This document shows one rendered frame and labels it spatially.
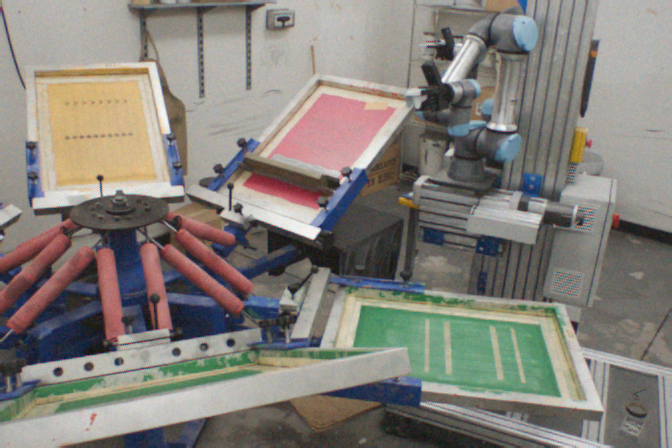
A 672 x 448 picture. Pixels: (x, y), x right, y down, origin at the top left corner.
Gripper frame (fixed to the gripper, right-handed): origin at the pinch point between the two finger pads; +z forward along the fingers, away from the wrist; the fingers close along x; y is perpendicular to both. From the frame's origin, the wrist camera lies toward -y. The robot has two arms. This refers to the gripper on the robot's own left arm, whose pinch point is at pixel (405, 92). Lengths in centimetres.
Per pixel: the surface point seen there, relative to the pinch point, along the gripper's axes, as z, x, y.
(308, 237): 18, 31, 50
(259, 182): 4, 78, 39
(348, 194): -6, 35, 40
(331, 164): -16, 55, 32
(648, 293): -282, 27, 165
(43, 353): 109, 41, 64
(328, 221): 5, 34, 48
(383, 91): -51, 58, 6
